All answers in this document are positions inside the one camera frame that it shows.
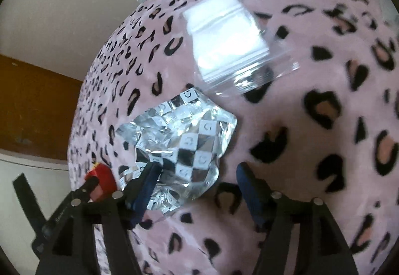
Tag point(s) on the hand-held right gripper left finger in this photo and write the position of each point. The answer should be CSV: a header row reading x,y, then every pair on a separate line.
x,y
144,191

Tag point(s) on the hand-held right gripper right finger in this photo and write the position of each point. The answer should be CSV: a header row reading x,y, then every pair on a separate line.
x,y
249,191

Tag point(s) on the silver checkered foil packet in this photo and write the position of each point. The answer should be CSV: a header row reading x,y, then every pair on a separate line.
x,y
184,144

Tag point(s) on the brown wooden board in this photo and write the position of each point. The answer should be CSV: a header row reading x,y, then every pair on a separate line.
x,y
34,107

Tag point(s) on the small red object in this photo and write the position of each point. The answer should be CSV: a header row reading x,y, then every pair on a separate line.
x,y
103,181

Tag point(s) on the pink leopard print blanket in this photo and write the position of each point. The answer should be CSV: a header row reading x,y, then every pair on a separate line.
x,y
249,107

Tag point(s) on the clear zip bag white pads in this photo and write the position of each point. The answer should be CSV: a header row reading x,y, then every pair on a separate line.
x,y
229,35

